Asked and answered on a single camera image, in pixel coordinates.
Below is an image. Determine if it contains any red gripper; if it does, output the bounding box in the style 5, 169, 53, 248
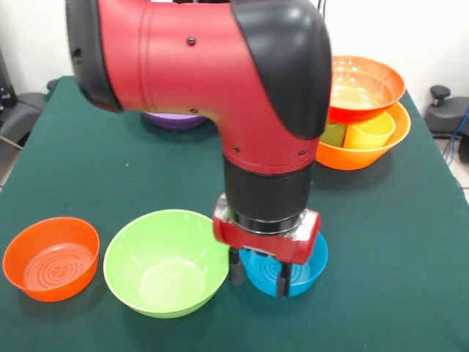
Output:
212, 194, 322, 298

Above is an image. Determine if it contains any blue bowl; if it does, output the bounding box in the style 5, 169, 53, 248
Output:
238, 230, 329, 298

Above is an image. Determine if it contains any large orange bowl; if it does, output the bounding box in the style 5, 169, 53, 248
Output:
315, 100, 411, 172

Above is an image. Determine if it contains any green cup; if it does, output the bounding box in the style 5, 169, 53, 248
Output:
320, 122, 349, 147

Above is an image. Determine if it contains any yellow cup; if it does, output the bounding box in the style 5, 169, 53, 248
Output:
344, 111, 396, 150

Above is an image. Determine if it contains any wide red bowl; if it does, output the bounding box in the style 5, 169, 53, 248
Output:
328, 55, 407, 124

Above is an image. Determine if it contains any green bowl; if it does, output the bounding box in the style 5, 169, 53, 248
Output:
103, 209, 233, 319

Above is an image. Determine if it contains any dark green table cloth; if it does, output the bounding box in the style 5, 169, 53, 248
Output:
0, 75, 469, 352

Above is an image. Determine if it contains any purple bowl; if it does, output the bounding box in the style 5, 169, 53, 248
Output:
142, 111, 208, 132

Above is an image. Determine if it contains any small orange bowl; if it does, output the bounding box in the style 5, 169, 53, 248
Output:
2, 216, 100, 303

